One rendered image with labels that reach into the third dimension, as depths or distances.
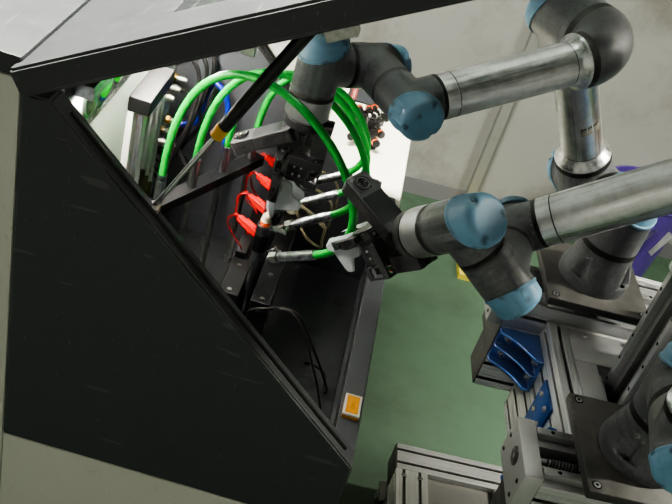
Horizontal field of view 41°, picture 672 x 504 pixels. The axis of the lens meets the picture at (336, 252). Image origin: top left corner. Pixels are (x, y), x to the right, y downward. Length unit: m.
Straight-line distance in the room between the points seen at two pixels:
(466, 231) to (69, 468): 0.84
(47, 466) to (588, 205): 1.01
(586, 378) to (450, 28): 2.15
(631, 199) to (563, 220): 0.10
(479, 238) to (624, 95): 2.82
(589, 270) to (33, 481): 1.15
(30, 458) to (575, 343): 1.09
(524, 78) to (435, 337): 1.96
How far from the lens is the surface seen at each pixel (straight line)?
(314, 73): 1.44
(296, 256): 1.51
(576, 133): 1.85
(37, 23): 1.30
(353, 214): 1.42
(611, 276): 1.93
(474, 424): 3.07
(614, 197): 1.31
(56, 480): 1.70
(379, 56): 1.48
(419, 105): 1.37
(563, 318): 1.98
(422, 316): 3.40
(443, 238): 1.22
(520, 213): 1.35
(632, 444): 1.57
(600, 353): 1.96
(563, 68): 1.52
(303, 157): 1.52
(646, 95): 3.99
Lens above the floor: 2.06
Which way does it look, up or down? 35 degrees down
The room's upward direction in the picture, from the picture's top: 18 degrees clockwise
